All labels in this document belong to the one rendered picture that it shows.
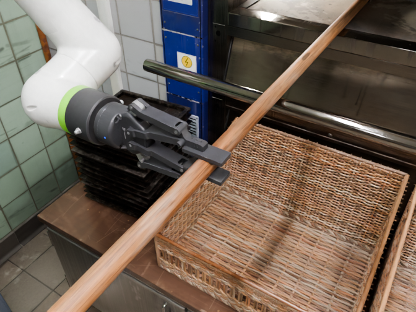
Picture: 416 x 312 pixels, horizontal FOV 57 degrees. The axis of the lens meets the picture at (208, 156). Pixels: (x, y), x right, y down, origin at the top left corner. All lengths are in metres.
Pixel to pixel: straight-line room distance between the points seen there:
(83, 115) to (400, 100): 0.81
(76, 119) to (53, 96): 0.07
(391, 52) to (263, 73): 0.37
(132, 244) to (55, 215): 0.96
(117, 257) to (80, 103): 0.31
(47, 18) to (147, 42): 0.70
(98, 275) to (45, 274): 1.58
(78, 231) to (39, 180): 0.78
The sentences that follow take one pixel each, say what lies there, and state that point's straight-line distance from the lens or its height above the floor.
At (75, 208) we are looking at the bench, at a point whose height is 0.58.
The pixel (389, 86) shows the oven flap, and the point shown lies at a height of 1.07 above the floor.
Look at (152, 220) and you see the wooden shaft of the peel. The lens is 0.50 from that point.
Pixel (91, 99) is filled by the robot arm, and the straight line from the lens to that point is 0.69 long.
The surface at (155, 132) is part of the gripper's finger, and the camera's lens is 0.62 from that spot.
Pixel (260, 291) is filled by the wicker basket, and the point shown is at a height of 0.73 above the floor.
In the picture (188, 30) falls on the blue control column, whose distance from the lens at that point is 1.27.
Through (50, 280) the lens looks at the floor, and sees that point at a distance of 2.01.
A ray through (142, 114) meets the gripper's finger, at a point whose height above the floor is 1.24.
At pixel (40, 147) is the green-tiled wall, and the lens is 2.02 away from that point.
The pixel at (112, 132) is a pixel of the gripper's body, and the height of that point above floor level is 1.20.
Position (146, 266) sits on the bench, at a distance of 1.22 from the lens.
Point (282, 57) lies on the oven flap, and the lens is 1.20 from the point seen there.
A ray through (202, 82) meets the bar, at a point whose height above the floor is 1.17.
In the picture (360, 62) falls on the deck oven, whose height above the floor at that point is 1.12.
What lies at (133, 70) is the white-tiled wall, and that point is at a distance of 1.54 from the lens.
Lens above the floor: 1.58
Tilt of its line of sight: 40 degrees down
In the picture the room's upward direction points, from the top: straight up
